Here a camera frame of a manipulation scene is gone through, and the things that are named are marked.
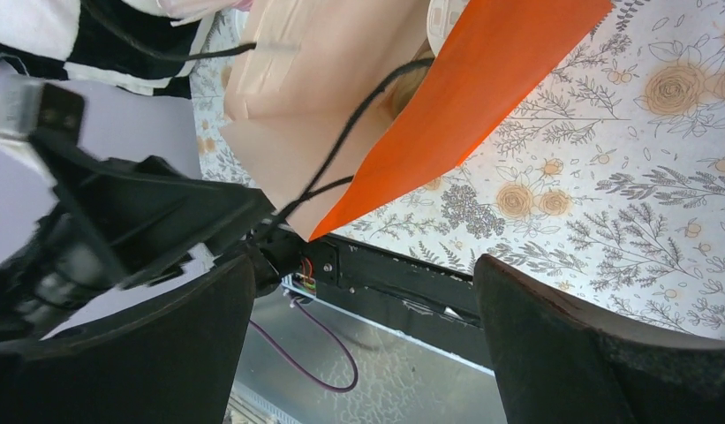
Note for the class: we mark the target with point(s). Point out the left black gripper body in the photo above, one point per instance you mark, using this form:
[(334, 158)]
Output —
[(46, 281)]

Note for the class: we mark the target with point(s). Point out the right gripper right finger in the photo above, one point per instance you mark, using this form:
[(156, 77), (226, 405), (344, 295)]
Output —
[(561, 359)]

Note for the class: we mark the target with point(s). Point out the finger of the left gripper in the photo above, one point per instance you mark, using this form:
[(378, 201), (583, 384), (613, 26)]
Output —
[(139, 220)]

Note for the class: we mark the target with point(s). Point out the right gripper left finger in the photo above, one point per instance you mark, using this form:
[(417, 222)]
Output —
[(170, 359)]

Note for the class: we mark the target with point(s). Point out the orange paper bag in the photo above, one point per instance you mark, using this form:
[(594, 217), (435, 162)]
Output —
[(350, 91)]

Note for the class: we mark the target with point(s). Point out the black white checkered pillow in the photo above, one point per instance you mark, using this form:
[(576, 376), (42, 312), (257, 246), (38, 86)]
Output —
[(61, 40)]

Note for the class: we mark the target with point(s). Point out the floral tablecloth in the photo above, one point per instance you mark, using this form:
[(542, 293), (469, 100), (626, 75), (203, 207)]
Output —
[(606, 182)]

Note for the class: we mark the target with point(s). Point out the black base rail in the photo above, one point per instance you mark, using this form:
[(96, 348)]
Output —
[(424, 302)]

